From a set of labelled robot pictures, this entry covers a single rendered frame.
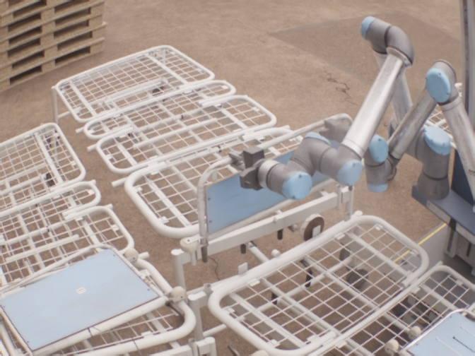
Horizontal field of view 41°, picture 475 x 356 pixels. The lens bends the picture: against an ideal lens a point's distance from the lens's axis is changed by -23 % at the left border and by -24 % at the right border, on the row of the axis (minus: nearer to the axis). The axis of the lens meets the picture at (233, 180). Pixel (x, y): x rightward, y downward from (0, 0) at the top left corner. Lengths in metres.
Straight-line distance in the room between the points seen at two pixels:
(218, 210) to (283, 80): 2.86
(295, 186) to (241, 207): 0.42
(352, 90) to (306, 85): 0.35
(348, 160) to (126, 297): 0.97
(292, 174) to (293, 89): 2.98
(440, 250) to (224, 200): 1.17
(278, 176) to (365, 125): 0.34
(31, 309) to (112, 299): 0.40
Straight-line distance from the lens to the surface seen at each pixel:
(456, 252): 3.37
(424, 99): 2.63
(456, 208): 3.01
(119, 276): 2.88
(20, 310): 2.77
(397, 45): 2.54
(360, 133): 2.43
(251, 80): 5.52
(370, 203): 4.23
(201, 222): 2.74
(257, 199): 2.85
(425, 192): 3.03
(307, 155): 2.47
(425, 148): 2.97
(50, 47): 6.28
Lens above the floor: 2.38
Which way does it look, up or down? 33 degrees down
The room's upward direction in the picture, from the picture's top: 2 degrees counter-clockwise
